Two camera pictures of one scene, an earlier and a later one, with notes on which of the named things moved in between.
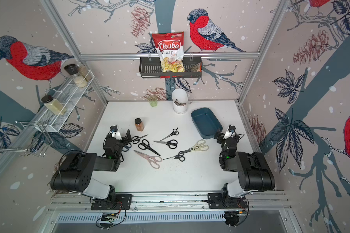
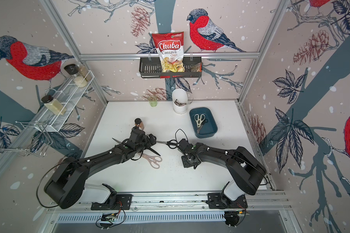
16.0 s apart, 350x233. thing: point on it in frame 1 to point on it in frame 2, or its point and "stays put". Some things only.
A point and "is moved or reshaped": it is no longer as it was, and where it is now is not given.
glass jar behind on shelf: [84, 72] stays put
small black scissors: [174, 132] to [199, 128]
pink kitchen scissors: [153, 160] stays put
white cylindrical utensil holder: [180, 99] stays put
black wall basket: [152, 68] stays put
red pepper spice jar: [139, 124] stays put
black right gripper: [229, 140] to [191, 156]
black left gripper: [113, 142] to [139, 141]
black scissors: [172, 143] stays put
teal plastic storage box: [205, 122] stays put
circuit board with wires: [108, 220] stays put
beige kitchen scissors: [200, 145] is moved or reshaped
